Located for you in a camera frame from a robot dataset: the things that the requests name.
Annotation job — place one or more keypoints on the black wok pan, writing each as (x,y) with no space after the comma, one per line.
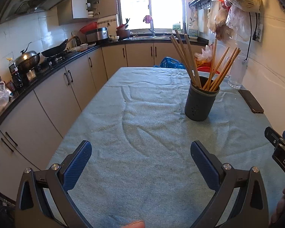
(57,49)

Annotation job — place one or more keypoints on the red stool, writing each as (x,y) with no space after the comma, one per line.
(207,70)

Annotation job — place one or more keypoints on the upper wall cabinets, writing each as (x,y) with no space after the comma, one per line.
(70,11)

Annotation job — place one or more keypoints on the black chopstick holder cup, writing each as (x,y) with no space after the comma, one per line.
(199,103)

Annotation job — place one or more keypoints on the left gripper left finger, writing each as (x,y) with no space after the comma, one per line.
(32,208)

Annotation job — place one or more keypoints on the beige lower kitchen cabinets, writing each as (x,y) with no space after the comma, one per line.
(68,94)

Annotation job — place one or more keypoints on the right hand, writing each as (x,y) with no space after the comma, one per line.
(279,209)

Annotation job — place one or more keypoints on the steel pot with lid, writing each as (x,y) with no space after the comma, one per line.
(27,60)

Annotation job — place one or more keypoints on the hanging plastic bags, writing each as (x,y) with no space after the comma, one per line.
(232,17)

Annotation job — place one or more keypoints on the wooden chopstick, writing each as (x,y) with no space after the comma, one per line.
(219,63)
(212,64)
(182,48)
(213,86)
(181,59)
(197,78)

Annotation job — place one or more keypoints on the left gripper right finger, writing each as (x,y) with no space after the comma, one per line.
(250,208)

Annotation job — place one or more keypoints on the chopstick in cup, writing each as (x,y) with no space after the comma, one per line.
(228,68)

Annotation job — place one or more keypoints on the soy sauce bottle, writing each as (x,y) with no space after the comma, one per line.
(16,77)

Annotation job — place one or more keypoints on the clear glass cup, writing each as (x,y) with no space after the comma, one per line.
(237,72)

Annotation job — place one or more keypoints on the wall shelf rack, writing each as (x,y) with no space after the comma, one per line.
(199,4)

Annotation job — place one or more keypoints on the red basin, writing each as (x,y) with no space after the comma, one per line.
(89,27)

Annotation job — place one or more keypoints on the left hand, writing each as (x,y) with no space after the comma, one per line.
(136,224)

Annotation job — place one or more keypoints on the dark phone on table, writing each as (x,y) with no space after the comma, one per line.
(251,101)

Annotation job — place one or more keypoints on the blue plastic bag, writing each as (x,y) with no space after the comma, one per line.
(169,62)

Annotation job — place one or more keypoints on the silver rice cooker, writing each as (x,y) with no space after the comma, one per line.
(98,34)

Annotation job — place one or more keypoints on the kitchen faucet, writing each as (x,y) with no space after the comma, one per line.
(152,29)

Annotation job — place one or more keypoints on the teal towel table cover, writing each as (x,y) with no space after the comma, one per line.
(234,134)

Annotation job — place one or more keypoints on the dark red pot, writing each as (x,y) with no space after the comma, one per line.
(123,32)

